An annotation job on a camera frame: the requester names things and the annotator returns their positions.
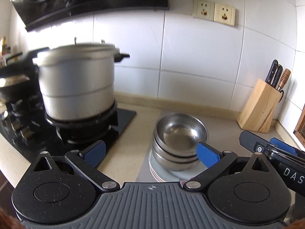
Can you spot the wooden ribbed handle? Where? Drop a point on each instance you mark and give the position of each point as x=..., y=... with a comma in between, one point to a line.
x=284, y=79

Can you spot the black gas stove top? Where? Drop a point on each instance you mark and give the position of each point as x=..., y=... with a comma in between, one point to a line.
x=29, y=130

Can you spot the wooden knife block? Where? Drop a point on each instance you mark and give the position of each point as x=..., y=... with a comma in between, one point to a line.
x=258, y=112

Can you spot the steel bowl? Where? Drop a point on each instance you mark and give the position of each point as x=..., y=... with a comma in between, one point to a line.
x=173, y=165
x=180, y=133
x=169, y=156

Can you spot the white plate stack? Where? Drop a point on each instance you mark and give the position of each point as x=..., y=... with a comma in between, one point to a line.
x=162, y=175

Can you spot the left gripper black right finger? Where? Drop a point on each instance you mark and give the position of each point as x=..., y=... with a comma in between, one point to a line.
x=226, y=171

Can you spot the wall socket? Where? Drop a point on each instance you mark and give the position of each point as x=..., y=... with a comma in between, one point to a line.
x=203, y=9
x=224, y=14

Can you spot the black wok pan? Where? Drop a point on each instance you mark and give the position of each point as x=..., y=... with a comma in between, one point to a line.
x=19, y=79

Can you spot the black knife handle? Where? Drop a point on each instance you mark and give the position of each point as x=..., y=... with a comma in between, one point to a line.
x=277, y=76
x=271, y=72

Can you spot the left wall socket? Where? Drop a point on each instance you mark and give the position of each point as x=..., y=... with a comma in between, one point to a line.
x=203, y=9

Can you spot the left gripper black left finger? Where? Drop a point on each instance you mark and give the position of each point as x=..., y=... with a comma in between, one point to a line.
x=74, y=171

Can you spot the right wall socket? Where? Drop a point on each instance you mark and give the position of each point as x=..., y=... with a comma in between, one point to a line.
x=224, y=14

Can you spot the aluminium pressure cooker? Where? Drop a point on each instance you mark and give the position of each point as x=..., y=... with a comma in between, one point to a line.
x=77, y=81

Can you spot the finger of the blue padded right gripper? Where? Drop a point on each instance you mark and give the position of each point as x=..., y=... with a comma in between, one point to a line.
x=283, y=146

